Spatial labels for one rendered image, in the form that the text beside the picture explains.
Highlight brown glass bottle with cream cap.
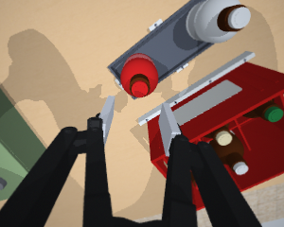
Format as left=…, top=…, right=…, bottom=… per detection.
left=204, top=123, right=232, bottom=146

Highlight white bottle with brown band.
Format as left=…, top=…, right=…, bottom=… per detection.
left=186, top=0, right=251, bottom=44

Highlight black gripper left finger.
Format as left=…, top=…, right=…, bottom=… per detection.
left=0, top=96, right=115, bottom=227

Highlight brown bottle with white cap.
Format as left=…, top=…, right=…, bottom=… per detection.
left=208, top=131, right=248, bottom=175

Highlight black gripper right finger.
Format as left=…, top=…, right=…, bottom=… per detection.
left=158, top=102, right=262, bottom=227

